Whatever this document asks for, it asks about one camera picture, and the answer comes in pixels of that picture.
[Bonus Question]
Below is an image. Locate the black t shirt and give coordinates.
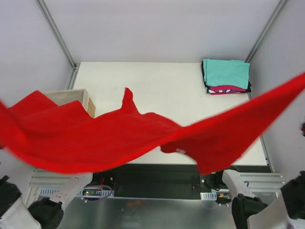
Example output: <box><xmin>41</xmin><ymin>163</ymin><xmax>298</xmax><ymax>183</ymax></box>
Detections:
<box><xmin>201</xmin><ymin>61</ymin><xmax>252</xmax><ymax>94</ymax></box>

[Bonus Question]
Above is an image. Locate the wicker basket with cloth liner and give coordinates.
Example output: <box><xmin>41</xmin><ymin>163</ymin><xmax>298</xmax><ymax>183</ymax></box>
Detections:
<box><xmin>43</xmin><ymin>89</ymin><xmax>96</xmax><ymax>117</ymax></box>

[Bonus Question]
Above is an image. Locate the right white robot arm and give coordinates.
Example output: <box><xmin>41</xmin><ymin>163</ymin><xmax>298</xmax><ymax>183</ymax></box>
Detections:
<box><xmin>222</xmin><ymin>169</ymin><xmax>305</xmax><ymax>229</ymax></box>

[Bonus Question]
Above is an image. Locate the right aluminium frame post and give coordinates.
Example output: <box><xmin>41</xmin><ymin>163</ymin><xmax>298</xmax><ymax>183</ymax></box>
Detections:
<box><xmin>245</xmin><ymin>0</ymin><xmax>289</xmax><ymax>63</ymax></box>

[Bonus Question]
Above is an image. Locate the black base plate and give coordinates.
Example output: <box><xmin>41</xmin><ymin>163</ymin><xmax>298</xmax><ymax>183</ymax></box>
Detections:
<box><xmin>90</xmin><ymin>164</ymin><xmax>224</xmax><ymax>200</ymax></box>

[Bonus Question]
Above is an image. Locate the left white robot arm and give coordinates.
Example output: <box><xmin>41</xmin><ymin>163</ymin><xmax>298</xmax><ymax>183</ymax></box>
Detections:
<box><xmin>0</xmin><ymin>173</ymin><xmax>93</xmax><ymax>229</ymax></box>

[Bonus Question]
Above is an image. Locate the pink t shirt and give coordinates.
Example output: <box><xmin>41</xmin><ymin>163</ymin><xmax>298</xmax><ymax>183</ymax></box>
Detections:
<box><xmin>207</xmin><ymin>85</ymin><xmax>246</xmax><ymax>94</ymax></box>

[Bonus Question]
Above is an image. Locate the red t shirt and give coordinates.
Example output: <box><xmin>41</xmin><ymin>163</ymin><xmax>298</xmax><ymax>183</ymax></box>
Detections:
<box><xmin>0</xmin><ymin>74</ymin><xmax>305</xmax><ymax>174</ymax></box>

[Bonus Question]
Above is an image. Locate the aluminium frame post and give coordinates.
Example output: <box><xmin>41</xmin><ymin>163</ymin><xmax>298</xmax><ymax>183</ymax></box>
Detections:
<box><xmin>37</xmin><ymin>0</ymin><xmax>80</xmax><ymax>71</ymax></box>
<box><xmin>245</xmin><ymin>0</ymin><xmax>289</xmax><ymax>63</ymax></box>

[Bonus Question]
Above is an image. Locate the left aluminium frame post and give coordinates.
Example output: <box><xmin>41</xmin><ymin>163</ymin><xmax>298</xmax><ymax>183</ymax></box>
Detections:
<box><xmin>37</xmin><ymin>0</ymin><xmax>80</xmax><ymax>71</ymax></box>

